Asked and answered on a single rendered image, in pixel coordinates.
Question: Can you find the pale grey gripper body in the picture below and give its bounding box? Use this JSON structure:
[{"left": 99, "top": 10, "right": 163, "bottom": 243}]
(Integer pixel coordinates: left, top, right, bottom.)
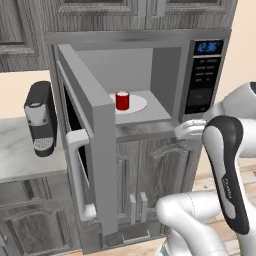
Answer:
[{"left": 173, "top": 118, "right": 208, "bottom": 141}]

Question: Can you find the grey microwave oven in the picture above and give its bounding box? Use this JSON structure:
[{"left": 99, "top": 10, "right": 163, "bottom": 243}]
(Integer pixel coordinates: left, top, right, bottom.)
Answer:
[{"left": 43, "top": 27, "right": 233, "bottom": 135}]

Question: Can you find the white microwave turntable plate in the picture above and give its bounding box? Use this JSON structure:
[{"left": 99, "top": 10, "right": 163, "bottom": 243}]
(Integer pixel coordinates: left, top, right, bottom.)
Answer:
[{"left": 108, "top": 92, "right": 148, "bottom": 114}]

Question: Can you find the red mug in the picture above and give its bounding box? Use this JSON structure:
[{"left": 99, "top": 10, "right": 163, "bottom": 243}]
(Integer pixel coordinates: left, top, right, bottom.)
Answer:
[{"left": 115, "top": 90, "right": 131, "bottom": 112}]

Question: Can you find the grey microwave door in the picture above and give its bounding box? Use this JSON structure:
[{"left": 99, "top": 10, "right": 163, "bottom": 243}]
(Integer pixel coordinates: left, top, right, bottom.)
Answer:
[{"left": 53, "top": 43, "right": 119, "bottom": 238}]

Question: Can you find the grey wood base cupboard door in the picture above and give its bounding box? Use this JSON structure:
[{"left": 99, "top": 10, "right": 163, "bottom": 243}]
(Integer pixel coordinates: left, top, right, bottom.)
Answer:
[
  {"left": 115, "top": 140, "right": 142, "bottom": 231},
  {"left": 0, "top": 197, "right": 82, "bottom": 256},
  {"left": 137, "top": 137, "right": 203, "bottom": 231}
]

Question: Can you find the grey wood drawer front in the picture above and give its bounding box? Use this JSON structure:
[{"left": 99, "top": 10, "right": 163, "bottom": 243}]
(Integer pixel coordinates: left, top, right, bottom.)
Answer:
[
  {"left": 99, "top": 222, "right": 165, "bottom": 250},
  {"left": 0, "top": 175, "right": 70, "bottom": 205}
]

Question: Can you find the black and grey coffee machine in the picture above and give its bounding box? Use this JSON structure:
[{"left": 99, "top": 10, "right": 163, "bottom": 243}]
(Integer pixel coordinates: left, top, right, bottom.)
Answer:
[{"left": 23, "top": 80, "right": 59, "bottom": 158}]

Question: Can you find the pale grey cupboard handle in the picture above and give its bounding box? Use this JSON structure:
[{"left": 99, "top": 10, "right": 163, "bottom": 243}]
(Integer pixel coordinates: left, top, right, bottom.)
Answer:
[
  {"left": 128, "top": 193, "right": 137, "bottom": 226},
  {"left": 139, "top": 191, "right": 149, "bottom": 224},
  {"left": 137, "top": 0, "right": 148, "bottom": 18}
]

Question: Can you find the grey wood wall cupboard door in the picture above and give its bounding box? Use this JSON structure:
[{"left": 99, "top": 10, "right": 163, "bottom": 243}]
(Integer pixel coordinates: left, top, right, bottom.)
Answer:
[
  {"left": 43, "top": 0, "right": 148, "bottom": 33},
  {"left": 0, "top": 0, "right": 52, "bottom": 73},
  {"left": 145, "top": 0, "right": 239, "bottom": 31}
]

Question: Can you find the pale grey drawer handle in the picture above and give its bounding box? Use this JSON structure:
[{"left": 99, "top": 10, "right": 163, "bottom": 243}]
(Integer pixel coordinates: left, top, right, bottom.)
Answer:
[{"left": 121, "top": 229, "right": 152, "bottom": 245}]

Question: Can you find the white microwave door handle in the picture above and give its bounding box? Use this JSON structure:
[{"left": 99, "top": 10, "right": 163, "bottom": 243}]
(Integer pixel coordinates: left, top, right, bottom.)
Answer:
[{"left": 65, "top": 128, "right": 98, "bottom": 222}]

